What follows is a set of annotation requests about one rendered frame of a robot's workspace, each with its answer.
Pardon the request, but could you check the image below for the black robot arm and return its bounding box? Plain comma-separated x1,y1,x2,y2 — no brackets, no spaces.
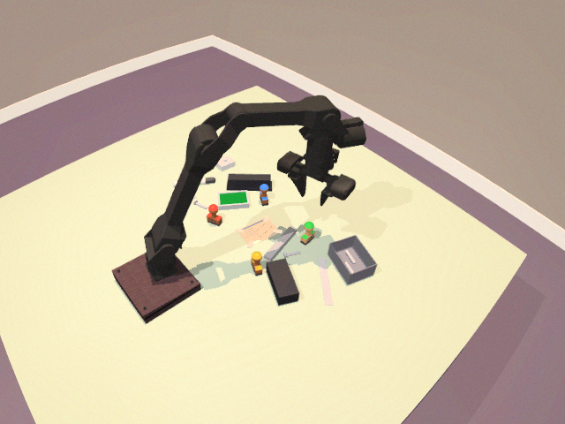
144,95,366,282

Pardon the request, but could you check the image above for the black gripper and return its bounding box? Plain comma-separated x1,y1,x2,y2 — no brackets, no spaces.
277,150,357,206

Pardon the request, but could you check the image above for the white marker with grey cap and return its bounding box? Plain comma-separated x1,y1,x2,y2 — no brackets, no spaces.
173,178,215,186

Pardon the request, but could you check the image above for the pale pink flat strip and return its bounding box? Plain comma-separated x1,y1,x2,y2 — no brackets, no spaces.
318,257,333,306

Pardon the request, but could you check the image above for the yellow rubber stamp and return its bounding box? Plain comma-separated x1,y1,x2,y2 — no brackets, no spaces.
251,252,262,276

